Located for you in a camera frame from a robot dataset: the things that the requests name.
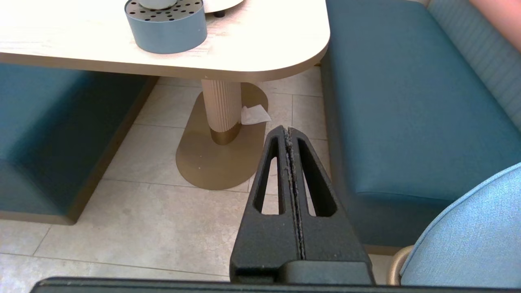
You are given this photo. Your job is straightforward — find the white paper scrap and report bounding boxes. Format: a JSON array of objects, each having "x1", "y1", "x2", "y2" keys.
[{"x1": 241, "y1": 104, "x2": 272, "y2": 125}]

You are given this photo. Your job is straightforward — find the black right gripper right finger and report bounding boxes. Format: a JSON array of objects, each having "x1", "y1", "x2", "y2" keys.
[{"x1": 287, "y1": 127, "x2": 373, "y2": 284}]

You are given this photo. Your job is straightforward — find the light blue fabric chair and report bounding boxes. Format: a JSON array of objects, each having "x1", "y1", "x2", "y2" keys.
[{"x1": 387, "y1": 163, "x2": 521, "y2": 287}]

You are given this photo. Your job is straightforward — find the large blue round drip tray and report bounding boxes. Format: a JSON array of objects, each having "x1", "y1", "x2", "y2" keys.
[{"x1": 124, "y1": 0, "x2": 208, "y2": 55}]

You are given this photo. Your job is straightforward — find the pink tubular bolster cushion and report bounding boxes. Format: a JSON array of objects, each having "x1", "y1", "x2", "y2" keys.
[{"x1": 468, "y1": 0, "x2": 521, "y2": 52}]

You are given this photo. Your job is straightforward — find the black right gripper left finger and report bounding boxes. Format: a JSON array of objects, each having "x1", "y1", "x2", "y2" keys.
[{"x1": 230, "y1": 125, "x2": 304, "y2": 284}]

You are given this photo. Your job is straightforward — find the grey plastic cup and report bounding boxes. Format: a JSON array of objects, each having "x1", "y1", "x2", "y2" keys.
[{"x1": 138, "y1": 0, "x2": 178, "y2": 10}]

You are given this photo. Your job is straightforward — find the round grey table pedestal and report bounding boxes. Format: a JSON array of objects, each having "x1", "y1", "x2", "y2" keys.
[{"x1": 176, "y1": 79, "x2": 269, "y2": 191}]

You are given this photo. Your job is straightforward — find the teal upholstered booth sofa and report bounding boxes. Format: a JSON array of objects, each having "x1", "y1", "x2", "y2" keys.
[
  {"x1": 0, "y1": 63, "x2": 159, "y2": 225},
  {"x1": 320, "y1": 0, "x2": 521, "y2": 255}
]

